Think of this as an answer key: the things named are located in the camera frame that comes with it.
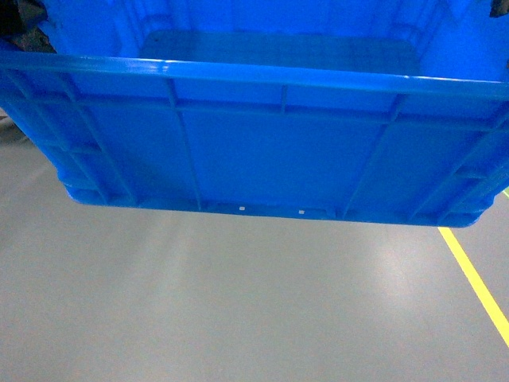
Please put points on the large blue plastic crate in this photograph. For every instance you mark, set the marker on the large blue plastic crate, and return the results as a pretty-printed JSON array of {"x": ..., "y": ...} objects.
[{"x": 391, "y": 112}]

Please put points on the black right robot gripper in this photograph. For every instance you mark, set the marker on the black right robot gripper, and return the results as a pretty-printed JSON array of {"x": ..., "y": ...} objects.
[{"x": 499, "y": 8}]

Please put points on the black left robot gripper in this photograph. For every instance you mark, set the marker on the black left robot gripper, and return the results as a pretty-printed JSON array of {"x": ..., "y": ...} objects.
[{"x": 20, "y": 27}]

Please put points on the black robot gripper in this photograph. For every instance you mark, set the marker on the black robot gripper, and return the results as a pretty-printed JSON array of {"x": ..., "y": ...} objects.
[
  {"x": 499, "y": 8},
  {"x": 20, "y": 27}
]

